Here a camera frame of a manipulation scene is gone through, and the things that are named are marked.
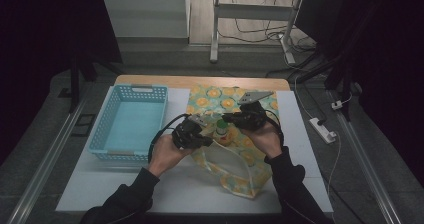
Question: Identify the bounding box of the white table mat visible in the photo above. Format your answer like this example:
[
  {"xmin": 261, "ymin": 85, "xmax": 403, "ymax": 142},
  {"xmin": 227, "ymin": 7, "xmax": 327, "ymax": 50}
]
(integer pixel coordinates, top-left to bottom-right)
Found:
[{"xmin": 54, "ymin": 86, "xmax": 334, "ymax": 216}]

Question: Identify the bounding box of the white cabinet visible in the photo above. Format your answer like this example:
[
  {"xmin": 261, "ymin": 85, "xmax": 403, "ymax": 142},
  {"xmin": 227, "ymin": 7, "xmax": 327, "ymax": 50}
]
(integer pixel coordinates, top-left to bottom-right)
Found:
[{"xmin": 99, "ymin": 0, "xmax": 192, "ymax": 39}]

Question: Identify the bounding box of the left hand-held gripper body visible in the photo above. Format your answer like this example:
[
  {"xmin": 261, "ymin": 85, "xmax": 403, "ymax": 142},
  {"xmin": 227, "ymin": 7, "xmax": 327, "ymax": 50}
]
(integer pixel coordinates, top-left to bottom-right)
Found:
[{"xmin": 171, "ymin": 113, "xmax": 208, "ymax": 151}]

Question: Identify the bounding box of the white power strip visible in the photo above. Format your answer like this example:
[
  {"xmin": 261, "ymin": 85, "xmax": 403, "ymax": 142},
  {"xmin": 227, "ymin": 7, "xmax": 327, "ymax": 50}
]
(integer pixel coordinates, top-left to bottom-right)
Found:
[{"xmin": 308, "ymin": 117, "xmax": 338, "ymax": 145}]

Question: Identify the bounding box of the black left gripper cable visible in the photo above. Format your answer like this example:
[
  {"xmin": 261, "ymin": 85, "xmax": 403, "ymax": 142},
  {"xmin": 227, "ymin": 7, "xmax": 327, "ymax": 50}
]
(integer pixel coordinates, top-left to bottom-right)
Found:
[{"xmin": 147, "ymin": 112, "xmax": 190, "ymax": 162}]

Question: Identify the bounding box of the orange-slice print tote bag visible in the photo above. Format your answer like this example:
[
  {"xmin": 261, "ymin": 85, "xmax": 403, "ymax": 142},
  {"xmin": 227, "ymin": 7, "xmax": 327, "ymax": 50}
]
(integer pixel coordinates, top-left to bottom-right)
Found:
[{"xmin": 185, "ymin": 83, "xmax": 280, "ymax": 199}]

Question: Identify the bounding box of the black metal stand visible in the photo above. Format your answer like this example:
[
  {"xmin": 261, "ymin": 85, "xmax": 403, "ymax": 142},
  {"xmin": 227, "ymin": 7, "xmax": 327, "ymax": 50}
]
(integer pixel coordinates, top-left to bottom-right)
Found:
[
  {"xmin": 67, "ymin": 0, "xmax": 124, "ymax": 114},
  {"xmin": 288, "ymin": 0, "xmax": 379, "ymax": 122}
]

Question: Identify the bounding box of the person's left hand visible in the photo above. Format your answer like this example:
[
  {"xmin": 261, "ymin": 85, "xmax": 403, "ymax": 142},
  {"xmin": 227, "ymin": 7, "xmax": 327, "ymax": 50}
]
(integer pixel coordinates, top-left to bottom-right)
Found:
[{"xmin": 147, "ymin": 133, "xmax": 195, "ymax": 179}]

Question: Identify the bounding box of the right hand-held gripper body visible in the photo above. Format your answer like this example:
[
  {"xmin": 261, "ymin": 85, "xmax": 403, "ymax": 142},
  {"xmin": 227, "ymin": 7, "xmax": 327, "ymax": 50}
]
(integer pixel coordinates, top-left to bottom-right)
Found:
[{"xmin": 236, "ymin": 90, "xmax": 275, "ymax": 132}]

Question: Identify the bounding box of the light blue plastic basket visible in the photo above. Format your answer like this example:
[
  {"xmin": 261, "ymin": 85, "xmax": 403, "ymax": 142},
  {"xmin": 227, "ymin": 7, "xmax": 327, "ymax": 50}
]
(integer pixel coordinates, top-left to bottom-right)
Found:
[{"xmin": 87, "ymin": 83, "xmax": 169, "ymax": 162}]

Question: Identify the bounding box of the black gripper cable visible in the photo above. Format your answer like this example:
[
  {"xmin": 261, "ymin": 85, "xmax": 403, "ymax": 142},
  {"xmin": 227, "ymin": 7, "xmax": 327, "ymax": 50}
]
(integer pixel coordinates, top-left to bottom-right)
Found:
[
  {"xmin": 264, "ymin": 108, "xmax": 285, "ymax": 146},
  {"xmin": 147, "ymin": 112, "xmax": 190, "ymax": 162}
]

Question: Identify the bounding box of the person's right hand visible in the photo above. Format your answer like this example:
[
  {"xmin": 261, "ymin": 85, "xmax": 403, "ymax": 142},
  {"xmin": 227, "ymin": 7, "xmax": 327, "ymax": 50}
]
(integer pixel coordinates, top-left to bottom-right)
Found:
[{"xmin": 249, "ymin": 121, "xmax": 284, "ymax": 161}]

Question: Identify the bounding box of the tangle of floor cables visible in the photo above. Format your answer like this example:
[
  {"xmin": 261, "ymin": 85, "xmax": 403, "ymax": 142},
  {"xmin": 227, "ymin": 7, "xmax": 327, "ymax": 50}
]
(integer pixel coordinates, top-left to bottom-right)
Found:
[{"xmin": 218, "ymin": 0, "xmax": 317, "ymax": 53}]

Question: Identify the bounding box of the white power strip cable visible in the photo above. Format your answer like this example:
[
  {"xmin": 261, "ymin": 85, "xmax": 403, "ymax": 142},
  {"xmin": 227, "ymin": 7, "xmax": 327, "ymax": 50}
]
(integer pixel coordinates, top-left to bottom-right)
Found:
[{"xmin": 327, "ymin": 132, "xmax": 343, "ymax": 198}]

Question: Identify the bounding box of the white desk frame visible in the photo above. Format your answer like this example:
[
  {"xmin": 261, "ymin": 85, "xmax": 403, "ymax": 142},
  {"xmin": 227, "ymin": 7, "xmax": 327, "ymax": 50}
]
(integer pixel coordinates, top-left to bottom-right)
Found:
[{"xmin": 209, "ymin": 0, "xmax": 305, "ymax": 65}]

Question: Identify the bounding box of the black floor plate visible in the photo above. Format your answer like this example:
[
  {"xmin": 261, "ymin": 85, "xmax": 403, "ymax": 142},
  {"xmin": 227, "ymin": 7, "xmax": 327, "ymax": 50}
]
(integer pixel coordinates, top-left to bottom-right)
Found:
[{"xmin": 71, "ymin": 113, "xmax": 98, "ymax": 138}]

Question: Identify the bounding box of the aluminium rail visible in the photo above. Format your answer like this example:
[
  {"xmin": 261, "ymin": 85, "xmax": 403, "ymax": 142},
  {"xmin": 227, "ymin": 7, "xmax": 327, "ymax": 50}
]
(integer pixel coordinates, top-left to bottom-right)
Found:
[
  {"xmin": 6, "ymin": 92, "xmax": 88, "ymax": 224},
  {"xmin": 328, "ymin": 89, "xmax": 403, "ymax": 224}
]

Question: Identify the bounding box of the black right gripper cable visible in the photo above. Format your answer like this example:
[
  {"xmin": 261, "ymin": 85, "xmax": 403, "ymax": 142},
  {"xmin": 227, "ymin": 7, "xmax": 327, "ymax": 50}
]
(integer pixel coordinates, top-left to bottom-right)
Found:
[{"xmin": 264, "ymin": 108, "xmax": 285, "ymax": 146}]

